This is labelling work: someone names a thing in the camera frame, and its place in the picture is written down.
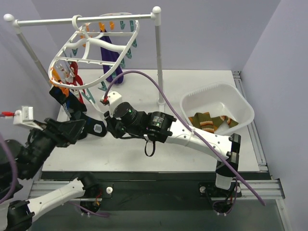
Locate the black blue patterned sock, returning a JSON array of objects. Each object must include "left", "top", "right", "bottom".
[{"left": 49, "top": 86, "right": 107, "bottom": 140}]

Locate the teal clothespin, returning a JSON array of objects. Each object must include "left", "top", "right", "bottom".
[
  {"left": 98, "top": 81, "right": 107, "bottom": 91},
  {"left": 81, "top": 89, "right": 96, "bottom": 104}
]

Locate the olive striped sock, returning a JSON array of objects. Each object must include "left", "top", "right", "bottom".
[
  {"left": 211, "top": 115, "right": 239, "bottom": 131},
  {"left": 189, "top": 113, "right": 215, "bottom": 133}
]

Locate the white sock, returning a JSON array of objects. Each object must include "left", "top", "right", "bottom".
[{"left": 90, "top": 100, "right": 111, "bottom": 120}]

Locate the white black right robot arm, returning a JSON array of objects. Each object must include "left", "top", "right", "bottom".
[{"left": 104, "top": 102, "right": 241, "bottom": 196}]

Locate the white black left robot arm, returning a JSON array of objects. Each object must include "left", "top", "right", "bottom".
[{"left": 0, "top": 116, "right": 99, "bottom": 231}]

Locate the white round sock hanger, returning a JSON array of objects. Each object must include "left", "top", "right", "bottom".
[{"left": 47, "top": 19, "right": 141, "bottom": 90}]

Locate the red santa sock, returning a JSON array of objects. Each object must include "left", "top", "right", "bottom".
[{"left": 62, "top": 62, "right": 87, "bottom": 112}]

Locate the purple sock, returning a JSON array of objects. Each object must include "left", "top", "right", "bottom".
[{"left": 100, "top": 36, "right": 124, "bottom": 84}]

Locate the white plastic basket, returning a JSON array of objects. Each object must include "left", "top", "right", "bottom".
[{"left": 180, "top": 82, "right": 255, "bottom": 135}]

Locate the white drying rack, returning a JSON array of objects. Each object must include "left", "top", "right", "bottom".
[{"left": 3, "top": 5, "right": 167, "bottom": 106}]

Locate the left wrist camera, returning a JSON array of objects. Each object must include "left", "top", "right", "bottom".
[{"left": 13, "top": 106, "right": 34, "bottom": 126}]

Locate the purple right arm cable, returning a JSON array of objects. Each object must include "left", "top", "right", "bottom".
[{"left": 104, "top": 70, "right": 266, "bottom": 206}]

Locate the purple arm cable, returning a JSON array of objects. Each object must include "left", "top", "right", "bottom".
[
  {"left": 104, "top": 70, "right": 266, "bottom": 206},
  {"left": 0, "top": 110, "right": 111, "bottom": 218}
]

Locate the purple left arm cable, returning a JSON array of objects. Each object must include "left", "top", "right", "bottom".
[{"left": 0, "top": 110, "right": 111, "bottom": 218}]

